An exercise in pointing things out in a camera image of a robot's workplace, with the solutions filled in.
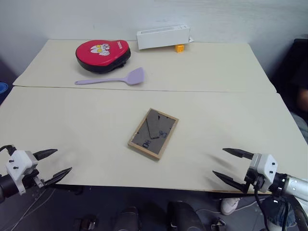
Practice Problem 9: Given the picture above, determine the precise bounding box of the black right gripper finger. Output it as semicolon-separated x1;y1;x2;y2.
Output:
222;147;255;160
212;170;249;193

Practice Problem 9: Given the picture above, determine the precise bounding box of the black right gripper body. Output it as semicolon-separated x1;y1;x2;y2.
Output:
244;154;265;193

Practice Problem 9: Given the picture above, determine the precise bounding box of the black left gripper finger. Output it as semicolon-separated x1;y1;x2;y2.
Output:
43;167;73;186
32;149;59;162

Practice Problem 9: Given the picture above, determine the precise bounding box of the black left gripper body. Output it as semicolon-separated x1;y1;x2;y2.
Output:
23;169;46;191

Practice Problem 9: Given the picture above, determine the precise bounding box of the white sneaker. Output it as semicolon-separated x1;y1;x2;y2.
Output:
220;197;242;216

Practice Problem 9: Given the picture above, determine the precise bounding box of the blue jeans leg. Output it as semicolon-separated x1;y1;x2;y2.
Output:
261;196;298;231

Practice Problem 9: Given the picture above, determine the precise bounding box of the large dark rounded shape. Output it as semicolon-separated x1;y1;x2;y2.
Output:
167;200;206;231

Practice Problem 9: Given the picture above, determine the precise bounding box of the small dark rounded shape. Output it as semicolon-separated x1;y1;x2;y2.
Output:
113;206;141;231

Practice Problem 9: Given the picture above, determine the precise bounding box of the seated person in dark clothes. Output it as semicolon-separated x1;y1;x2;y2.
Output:
292;85;308;146

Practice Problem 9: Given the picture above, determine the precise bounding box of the red and black punch pad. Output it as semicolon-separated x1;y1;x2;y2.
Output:
75;39;132;74

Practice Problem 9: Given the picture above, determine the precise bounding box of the purple silicone spatula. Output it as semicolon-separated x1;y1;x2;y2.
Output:
74;67;145;86

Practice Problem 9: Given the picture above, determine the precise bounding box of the long white cardboard box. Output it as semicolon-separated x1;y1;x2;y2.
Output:
136;24;194;51

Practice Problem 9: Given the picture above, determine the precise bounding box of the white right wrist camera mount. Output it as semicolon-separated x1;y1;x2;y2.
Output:
255;153;279;193

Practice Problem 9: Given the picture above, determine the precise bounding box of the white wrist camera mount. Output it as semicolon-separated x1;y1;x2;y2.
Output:
5;150;39;195
255;153;279;193

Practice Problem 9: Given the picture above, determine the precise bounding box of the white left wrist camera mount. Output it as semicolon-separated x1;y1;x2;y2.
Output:
5;150;39;195

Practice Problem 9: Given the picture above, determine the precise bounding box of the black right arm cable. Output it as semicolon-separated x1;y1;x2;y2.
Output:
253;182;308;231

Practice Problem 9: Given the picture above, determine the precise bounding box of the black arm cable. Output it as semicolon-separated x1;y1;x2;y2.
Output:
0;144;16;155
253;182;308;231

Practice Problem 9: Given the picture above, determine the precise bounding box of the grey floor cable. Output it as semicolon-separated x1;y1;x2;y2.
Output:
9;189;57;231

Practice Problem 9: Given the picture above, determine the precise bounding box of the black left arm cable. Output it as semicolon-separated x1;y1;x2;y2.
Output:
0;144;16;155

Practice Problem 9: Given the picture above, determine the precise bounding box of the wooden picture frame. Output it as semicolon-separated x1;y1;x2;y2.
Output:
127;107;180;162

